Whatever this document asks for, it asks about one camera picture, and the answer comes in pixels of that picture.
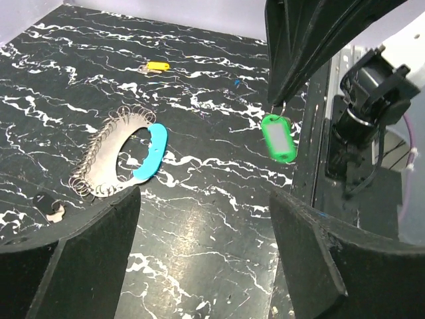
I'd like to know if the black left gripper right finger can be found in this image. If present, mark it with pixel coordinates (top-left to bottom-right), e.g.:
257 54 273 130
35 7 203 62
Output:
270 191 424 318

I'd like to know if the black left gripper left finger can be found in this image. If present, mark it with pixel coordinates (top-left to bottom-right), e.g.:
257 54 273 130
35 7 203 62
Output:
1 187 141 318

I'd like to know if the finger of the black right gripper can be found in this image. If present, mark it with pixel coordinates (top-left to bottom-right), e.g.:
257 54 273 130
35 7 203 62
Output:
265 0 404 104

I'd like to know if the key with green tag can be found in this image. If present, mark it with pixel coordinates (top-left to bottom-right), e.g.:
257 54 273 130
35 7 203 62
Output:
260 102 297 163

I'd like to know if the key with yellow tag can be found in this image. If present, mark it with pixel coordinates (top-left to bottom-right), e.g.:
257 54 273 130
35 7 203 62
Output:
137 61 170 74

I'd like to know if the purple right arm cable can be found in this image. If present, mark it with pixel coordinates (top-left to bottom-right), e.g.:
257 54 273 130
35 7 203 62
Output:
398 114 418 223

